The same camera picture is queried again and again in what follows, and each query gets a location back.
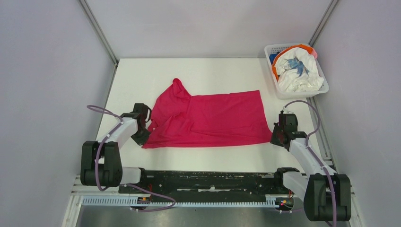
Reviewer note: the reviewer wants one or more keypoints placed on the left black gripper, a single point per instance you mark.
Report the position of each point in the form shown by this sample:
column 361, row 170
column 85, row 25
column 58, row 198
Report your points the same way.
column 139, row 141

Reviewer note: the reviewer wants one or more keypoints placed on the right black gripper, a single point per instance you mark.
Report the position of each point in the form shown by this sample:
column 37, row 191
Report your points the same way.
column 274, row 140

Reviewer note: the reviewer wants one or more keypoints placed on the pink t shirt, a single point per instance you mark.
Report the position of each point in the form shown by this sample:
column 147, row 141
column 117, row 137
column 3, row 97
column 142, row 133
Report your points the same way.
column 181, row 120

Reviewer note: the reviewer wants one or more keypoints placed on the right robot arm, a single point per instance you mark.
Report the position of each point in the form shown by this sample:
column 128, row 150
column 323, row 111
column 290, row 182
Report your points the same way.
column 326, row 195

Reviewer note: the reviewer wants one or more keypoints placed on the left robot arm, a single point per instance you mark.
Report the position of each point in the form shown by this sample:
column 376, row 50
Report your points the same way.
column 101, row 163

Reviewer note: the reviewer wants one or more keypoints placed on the white t shirt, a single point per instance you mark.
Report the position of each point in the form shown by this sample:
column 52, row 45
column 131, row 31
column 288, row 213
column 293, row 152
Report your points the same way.
column 298, row 72

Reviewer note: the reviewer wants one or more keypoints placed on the blue garment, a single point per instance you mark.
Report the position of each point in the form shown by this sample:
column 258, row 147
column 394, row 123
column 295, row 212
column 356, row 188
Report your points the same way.
column 272, row 56

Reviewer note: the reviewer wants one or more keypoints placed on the orange t shirt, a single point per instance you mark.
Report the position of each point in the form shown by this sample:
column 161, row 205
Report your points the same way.
column 310, row 50

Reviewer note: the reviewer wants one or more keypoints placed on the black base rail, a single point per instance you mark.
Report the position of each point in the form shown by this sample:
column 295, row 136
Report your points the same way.
column 190, row 186

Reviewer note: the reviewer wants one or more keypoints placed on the left aluminium corner post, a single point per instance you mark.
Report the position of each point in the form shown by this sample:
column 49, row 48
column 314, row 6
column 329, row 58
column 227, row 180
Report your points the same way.
column 99, row 32

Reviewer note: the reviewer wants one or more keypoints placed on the aluminium corner post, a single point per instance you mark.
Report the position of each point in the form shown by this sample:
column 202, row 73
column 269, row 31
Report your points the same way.
column 99, row 32
column 321, row 25

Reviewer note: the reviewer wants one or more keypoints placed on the right aluminium corner post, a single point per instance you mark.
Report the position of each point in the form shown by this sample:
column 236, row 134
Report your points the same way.
column 321, row 25

